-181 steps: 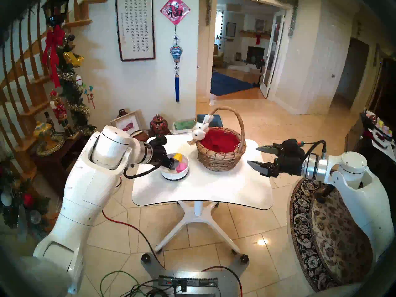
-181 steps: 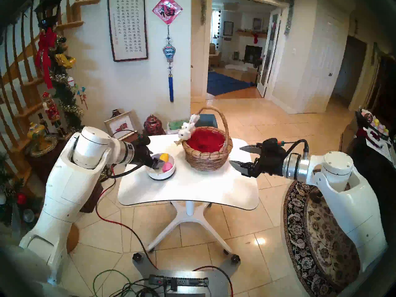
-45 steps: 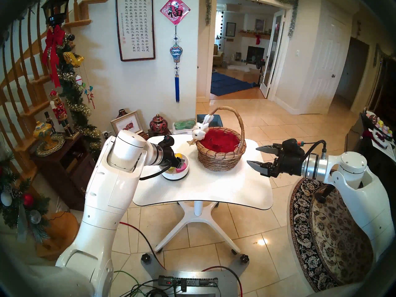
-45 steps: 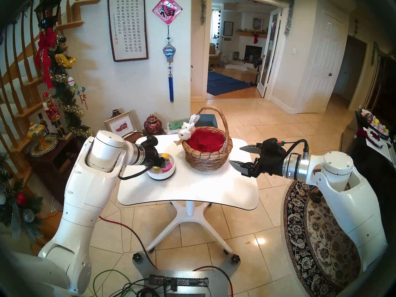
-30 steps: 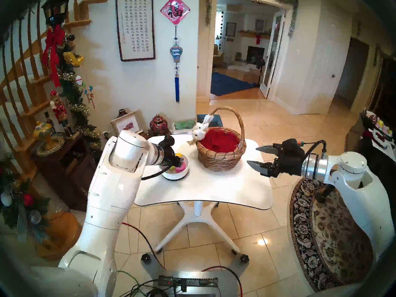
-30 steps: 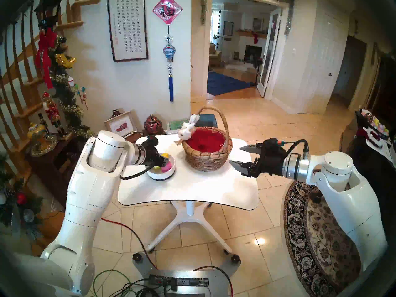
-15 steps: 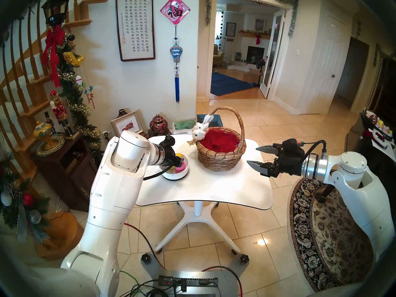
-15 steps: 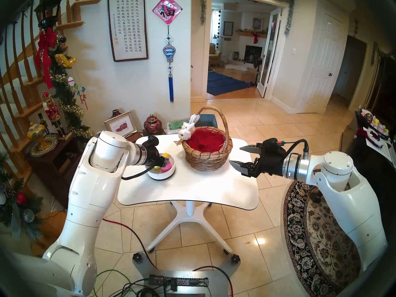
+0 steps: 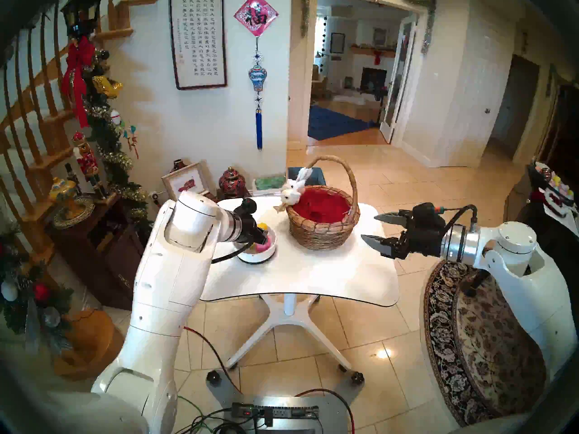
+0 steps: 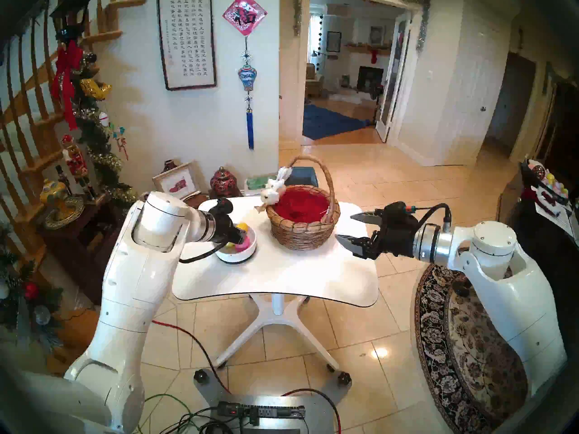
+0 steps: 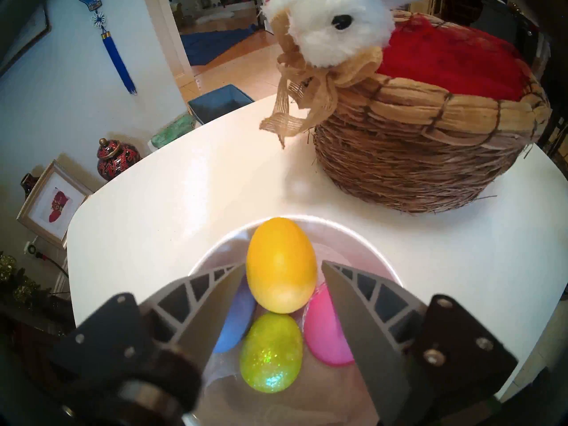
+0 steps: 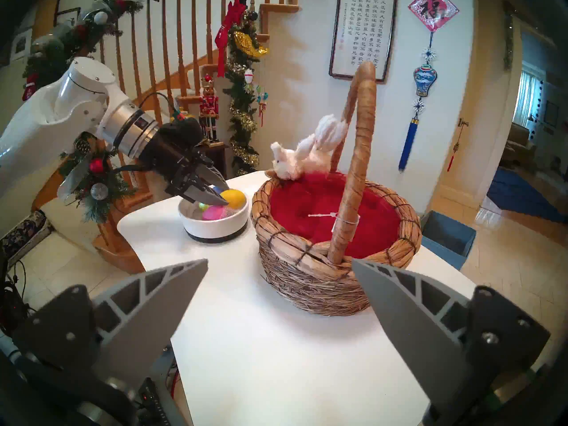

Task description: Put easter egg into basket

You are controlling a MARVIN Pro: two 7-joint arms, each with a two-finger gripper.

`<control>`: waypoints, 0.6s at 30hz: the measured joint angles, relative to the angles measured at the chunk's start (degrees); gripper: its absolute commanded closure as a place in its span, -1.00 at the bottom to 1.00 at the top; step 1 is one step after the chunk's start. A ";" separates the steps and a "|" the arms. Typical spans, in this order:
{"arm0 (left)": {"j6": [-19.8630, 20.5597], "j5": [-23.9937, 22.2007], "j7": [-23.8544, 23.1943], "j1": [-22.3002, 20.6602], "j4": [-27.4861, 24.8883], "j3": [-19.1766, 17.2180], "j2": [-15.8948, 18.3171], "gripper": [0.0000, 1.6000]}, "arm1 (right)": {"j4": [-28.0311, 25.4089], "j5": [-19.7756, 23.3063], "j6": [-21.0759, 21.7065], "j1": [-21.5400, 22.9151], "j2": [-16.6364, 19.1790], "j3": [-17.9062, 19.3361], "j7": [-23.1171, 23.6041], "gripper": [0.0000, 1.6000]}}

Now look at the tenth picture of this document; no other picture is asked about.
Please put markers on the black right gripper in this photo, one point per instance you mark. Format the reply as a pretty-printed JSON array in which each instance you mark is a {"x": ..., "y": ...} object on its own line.
[{"x": 396, "y": 241}]

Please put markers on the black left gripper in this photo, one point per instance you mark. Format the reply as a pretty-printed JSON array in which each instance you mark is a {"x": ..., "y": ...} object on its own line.
[{"x": 227, "y": 229}]

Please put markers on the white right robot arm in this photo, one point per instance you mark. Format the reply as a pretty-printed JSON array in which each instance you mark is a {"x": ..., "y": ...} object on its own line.
[{"x": 520, "y": 302}]

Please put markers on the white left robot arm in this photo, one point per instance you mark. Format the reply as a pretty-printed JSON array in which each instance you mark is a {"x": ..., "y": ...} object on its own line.
[{"x": 135, "y": 279}]

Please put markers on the pink easter egg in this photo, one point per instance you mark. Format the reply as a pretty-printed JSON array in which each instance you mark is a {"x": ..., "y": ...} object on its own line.
[{"x": 246, "y": 245}]

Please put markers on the brown wicker basket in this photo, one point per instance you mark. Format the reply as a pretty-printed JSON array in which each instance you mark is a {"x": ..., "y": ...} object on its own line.
[{"x": 303, "y": 236}]

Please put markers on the colourful egg centrepiece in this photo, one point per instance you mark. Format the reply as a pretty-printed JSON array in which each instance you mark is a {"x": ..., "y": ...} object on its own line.
[{"x": 547, "y": 182}]

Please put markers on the white round bowl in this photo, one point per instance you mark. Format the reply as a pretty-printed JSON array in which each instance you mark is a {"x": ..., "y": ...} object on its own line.
[{"x": 239, "y": 257}]

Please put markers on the white plush bunny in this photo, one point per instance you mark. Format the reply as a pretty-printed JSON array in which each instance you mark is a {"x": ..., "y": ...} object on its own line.
[
  {"x": 270, "y": 196},
  {"x": 277, "y": 183}
]

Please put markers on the red cloisonne lidded jar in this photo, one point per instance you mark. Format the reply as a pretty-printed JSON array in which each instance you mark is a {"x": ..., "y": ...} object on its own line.
[{"x": 223, "y": 183}]

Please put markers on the red shredded paper filling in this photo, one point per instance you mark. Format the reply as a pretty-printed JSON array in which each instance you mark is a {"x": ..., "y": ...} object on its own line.
[{"x": 301, "y": 207}]

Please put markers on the blue open box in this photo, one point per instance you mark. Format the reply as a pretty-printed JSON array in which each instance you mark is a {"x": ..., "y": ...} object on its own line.
[{"x": 307, "y": 176}]

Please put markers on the framed red shoe picture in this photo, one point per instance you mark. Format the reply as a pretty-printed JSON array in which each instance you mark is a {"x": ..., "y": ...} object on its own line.
[{"x": 176, "y": 183}]

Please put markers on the small dark vase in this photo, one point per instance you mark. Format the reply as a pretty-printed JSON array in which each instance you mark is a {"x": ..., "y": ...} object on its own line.
[{"x": 168, "y": 165}]

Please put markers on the blue floor rug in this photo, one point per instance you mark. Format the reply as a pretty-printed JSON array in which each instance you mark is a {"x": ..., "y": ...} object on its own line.
[{"x": 325, "y": 122}]

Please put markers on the black knob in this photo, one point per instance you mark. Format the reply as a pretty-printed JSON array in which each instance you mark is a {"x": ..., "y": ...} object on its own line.
[
  {"x": 200, "y": 375},
  {"x": 344, "y": 377}
]

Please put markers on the dark wooden side table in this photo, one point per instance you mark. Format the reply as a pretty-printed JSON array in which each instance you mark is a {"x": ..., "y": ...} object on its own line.
[{"x": 90, "y": 238}]

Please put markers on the black fireplace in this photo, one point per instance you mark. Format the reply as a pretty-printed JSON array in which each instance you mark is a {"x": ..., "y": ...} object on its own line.
[{"x": 369, "y": 78}]

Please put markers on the tan armchair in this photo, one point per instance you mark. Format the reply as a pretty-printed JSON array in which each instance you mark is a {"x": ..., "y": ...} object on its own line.
[{"x": 314, "y": 82}]

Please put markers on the white glass french door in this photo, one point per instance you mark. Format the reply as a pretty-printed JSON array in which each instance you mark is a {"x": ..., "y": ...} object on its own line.
[{"x": 392, "y": 76}]

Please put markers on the blue vase tassel hanging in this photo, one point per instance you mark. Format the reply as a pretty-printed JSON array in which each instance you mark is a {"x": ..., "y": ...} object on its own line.
[{"x": 247, "y": 77}]

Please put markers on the ornate decorative plate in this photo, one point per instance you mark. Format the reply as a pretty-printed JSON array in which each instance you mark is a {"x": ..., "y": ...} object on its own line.
[{"x": 74, "y": 209}]

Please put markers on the white panel door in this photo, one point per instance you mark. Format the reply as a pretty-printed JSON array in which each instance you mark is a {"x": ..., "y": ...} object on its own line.
[{"x": 470, "y": 98}]

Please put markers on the black power strip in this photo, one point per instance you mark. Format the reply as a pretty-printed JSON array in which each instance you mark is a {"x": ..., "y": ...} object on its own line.
[{"x": 267, "y": 410}]

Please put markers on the red christmas stocking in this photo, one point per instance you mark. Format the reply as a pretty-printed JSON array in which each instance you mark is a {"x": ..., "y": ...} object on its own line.
[{"x": 373, "y": 56}]

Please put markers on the green tinsel christmas garland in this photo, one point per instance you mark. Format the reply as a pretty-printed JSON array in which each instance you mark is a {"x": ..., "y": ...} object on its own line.
[{"x": 95, "y": 134}]

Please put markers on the red nutcracker figure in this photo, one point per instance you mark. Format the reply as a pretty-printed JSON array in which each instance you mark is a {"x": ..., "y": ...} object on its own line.
[{"x": 75, "y": 164}]

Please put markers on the oriental patterned rug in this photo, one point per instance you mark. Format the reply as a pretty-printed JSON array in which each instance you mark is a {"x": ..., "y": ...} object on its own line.
[{"x": 475, "y": 370}]

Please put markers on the small black nutcracker figure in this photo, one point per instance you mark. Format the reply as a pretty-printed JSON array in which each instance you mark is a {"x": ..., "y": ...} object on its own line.
[{"x": 62, "y": 180}]

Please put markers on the yellow porcelain urn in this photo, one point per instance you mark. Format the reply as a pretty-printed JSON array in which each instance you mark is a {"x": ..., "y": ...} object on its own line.
[{"x": 53, "y": 194}]

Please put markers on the gold ingot ornament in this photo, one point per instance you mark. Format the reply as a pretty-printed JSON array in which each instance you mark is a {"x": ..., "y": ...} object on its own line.
[{"x": 95, "y": 88}]

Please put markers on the framed chinese calligraphy scroll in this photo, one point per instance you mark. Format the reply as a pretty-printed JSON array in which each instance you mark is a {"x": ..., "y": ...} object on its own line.
[{"x": 185, "y": 35}]

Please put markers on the wooden staircase banister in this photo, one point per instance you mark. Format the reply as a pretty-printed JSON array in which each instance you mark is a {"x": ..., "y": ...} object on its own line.
[{"x": 38, "y": 164}]

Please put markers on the silver tinsel doorway garland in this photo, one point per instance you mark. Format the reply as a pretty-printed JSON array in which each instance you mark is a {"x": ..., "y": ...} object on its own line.
[{"x": 423, "y": 24}]

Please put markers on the red diamond fu decoration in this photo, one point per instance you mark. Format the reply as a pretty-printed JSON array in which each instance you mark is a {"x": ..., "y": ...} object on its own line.
[{"x": 244, "y": 13}]

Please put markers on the red ribbon bow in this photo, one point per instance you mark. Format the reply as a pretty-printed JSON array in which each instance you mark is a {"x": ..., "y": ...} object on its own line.
[{"x": 68, "y": 60}]

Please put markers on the black lantern lamp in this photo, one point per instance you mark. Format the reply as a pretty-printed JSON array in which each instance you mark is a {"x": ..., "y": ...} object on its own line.
[{"x": 72, "y": 15}]

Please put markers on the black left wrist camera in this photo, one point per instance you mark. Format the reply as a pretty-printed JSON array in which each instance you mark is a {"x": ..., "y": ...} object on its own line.
[{"x": 224, "y": 205}]

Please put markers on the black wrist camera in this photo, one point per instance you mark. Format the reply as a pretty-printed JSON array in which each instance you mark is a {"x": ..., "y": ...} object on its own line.
[
  {"x": 398, "y": 210},
  {"x": 224, "y": 205}
]

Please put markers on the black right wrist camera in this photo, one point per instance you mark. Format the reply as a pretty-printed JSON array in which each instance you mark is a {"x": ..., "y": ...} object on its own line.
[{"x": 398, "y": 210}]

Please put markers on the white table pedestal base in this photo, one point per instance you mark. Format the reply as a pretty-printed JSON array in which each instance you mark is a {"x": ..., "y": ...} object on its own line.
[{"x": 277, "y": 308}]

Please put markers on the grey metal robot base plate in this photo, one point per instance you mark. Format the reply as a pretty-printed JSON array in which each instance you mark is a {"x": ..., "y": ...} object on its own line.
[{"x": 321, "y": 410}]

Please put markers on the black framed wall picture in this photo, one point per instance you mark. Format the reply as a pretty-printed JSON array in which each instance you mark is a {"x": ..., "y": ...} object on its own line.
[{"x": 334, "y": 42}]

